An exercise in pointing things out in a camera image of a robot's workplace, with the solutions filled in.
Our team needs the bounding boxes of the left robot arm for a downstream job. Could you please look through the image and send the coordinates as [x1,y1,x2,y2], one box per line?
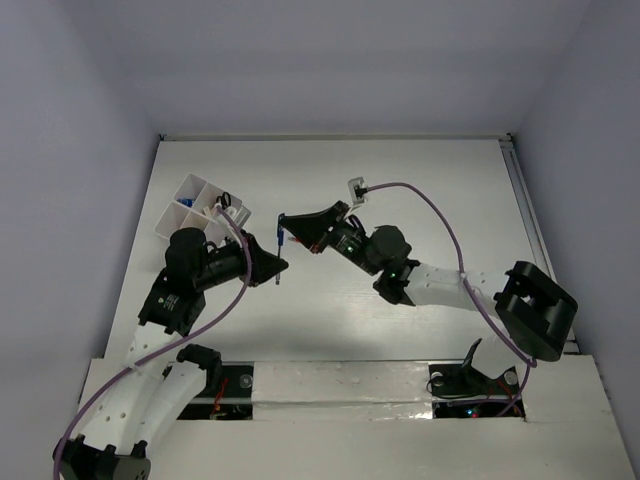
[53,227,288,479]

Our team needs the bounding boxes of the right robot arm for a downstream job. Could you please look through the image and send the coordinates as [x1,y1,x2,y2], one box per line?
[279,201,578,392]

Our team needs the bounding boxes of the blue ballpoint pen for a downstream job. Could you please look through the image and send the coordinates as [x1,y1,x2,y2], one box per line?
[276,213,285,259]

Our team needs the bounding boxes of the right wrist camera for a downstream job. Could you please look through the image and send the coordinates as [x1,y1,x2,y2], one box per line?
[347,177,368,208]

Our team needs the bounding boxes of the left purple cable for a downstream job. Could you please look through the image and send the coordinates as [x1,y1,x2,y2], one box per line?
[52,209,251,479]

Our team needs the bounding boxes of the white compartment organizer box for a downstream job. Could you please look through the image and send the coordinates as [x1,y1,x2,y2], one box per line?
[154,174,247,246]

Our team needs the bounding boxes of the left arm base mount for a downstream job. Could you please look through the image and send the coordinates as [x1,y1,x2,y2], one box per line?
[176,344,254,421]

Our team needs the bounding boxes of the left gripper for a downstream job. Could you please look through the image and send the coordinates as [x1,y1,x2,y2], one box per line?
[193,227,286,289]

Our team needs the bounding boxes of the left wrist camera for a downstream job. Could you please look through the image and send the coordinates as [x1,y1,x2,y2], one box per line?
[211,204,252,228]

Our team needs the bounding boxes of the blue correction fluid bottle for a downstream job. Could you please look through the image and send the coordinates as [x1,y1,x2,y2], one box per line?
[177,198,195,208]

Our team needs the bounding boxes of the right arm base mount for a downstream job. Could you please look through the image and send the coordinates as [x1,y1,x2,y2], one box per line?
[426,340,525,419]

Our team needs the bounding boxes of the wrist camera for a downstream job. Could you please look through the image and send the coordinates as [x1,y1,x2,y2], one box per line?
[211,204,252,228]
[347,177,368,208]

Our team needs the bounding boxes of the aluminium side rail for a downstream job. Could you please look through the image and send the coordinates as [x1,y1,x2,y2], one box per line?
[494,138,578,362]

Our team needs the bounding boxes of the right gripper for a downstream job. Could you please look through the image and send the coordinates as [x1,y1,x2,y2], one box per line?
[279,203,381,278]

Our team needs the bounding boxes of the black handled scissors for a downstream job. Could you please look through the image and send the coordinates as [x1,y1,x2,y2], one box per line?
[215,191,232,210]

